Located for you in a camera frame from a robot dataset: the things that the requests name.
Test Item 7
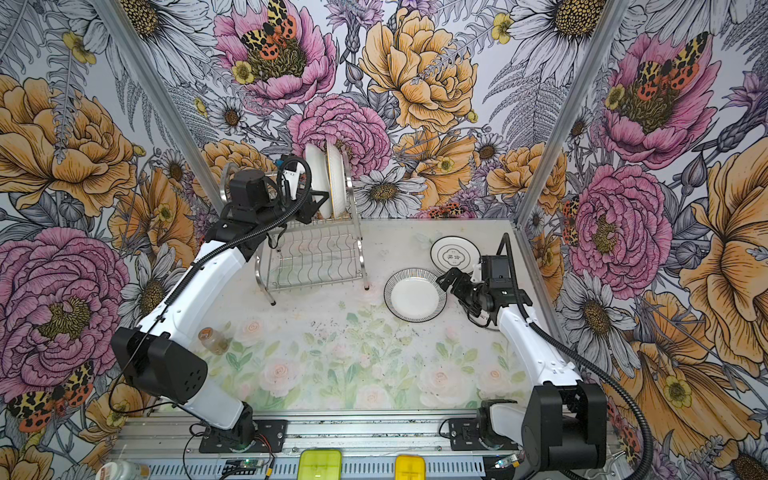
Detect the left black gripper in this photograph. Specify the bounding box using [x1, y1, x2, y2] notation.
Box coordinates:
[257, 186, 328, 228]

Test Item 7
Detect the black striped rim plate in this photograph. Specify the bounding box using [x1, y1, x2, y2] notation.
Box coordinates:
[383, 267, 447, 323]

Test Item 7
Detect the chrome wire dish rack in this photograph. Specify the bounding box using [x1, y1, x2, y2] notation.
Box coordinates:
[205, 162, 370, 306]

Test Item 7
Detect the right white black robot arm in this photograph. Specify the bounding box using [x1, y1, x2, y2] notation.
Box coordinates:
[437, 256, 607, 473]

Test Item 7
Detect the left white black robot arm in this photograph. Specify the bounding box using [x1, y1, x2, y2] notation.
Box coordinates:
[110, 155, 329, 451]

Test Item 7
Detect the right yellow box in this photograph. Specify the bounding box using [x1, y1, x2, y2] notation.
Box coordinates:
[394, 455, 426, 480]

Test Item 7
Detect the left yellow green box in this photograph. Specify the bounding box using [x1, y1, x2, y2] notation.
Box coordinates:
[297, 449, 343, 480]

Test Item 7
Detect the small green circuit board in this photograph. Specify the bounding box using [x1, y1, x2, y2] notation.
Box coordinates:
[223, 458, 266, 474]

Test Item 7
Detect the white jar with lid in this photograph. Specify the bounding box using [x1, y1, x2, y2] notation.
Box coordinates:
[95, 460, 151, 480]

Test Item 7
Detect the left black corrugated cable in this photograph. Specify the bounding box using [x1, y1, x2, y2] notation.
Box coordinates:
[107, 154, 313, 415]

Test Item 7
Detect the black corrugated cable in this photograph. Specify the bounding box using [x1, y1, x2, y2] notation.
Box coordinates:
[107, 154, 313, 415]
[496, 232, 655, 480]

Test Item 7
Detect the right black corrugated cable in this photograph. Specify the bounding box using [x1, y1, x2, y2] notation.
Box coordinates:
[496, 232, 655, 480]

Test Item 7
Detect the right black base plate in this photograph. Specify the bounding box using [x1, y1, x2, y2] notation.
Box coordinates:
[446, 418, 518, 452]

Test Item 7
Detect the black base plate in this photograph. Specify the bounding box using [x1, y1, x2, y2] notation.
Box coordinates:
[446, 418, 518, 452]
[198, 420, 288, 454]

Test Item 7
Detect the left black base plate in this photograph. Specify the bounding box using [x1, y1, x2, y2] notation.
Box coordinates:
[198, 420, 288, 454]

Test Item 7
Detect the left aluminium corner post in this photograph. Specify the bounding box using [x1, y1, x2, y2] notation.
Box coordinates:
[94, 1, 224, 214]

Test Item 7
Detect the aluminium corner post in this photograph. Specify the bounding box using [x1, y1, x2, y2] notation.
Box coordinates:
[94, 1, 224, 214]
[514, 0, 630, 230]

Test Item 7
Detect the aluminium front rail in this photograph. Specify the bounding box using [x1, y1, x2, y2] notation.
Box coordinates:
[108, 410, 528, 479]

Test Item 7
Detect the right aluminium corner post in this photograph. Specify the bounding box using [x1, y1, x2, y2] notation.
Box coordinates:
[514, 0, 630, 230]

